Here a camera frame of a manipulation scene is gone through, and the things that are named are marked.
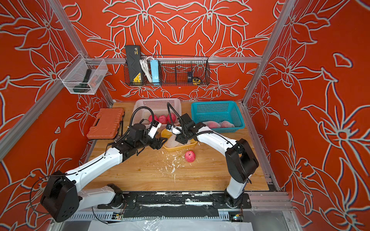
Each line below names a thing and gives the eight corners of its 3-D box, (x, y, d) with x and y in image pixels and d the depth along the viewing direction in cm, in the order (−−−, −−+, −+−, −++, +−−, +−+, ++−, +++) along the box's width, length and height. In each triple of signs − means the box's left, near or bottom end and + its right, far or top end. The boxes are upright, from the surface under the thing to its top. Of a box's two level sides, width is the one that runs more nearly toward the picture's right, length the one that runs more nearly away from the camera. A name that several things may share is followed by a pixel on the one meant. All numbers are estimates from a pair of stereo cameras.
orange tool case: (89, 140, 99) (85, 136, 94) (103, 112, 115) (100, 107, 111) (115, 140, 99) (112, 136, 94) (125, 112, 115) (123, 107, 111)
